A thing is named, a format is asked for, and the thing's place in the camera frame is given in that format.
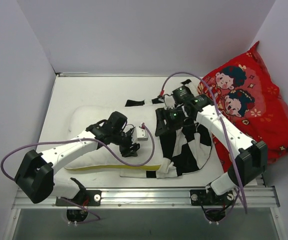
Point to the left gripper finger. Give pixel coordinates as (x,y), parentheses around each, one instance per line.
(124,151)
(132,152)

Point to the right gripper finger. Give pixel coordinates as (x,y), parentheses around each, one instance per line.
(160,129)
(161,114)

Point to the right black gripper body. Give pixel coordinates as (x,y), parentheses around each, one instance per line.
(161,120)

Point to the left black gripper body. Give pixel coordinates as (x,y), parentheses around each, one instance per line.
(129,146)

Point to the white pillow yellow edge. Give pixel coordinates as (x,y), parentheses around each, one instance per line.
(149,155)

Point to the black white checkered pillowcase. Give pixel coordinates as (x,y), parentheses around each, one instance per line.
(184,151)

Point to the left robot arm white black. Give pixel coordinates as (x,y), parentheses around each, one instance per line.
(36,174)

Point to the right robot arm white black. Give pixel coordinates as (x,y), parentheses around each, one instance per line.
(249,158)

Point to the red cartoon print pillow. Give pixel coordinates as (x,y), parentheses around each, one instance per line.
(246,95)

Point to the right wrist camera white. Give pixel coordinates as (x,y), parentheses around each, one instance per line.
(168,102)

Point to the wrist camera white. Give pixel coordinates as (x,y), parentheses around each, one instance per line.
(168,102)
(139,135)

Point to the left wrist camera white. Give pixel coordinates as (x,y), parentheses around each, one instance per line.
(139,135)

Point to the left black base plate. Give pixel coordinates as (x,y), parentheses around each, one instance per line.
(87,198)

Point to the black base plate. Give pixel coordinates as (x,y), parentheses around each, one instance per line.
(87,198)
(203,197)

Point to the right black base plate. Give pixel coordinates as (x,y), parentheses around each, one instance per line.
(203,197)

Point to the aluminium mounting rail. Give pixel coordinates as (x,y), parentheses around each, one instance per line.
(149,198)

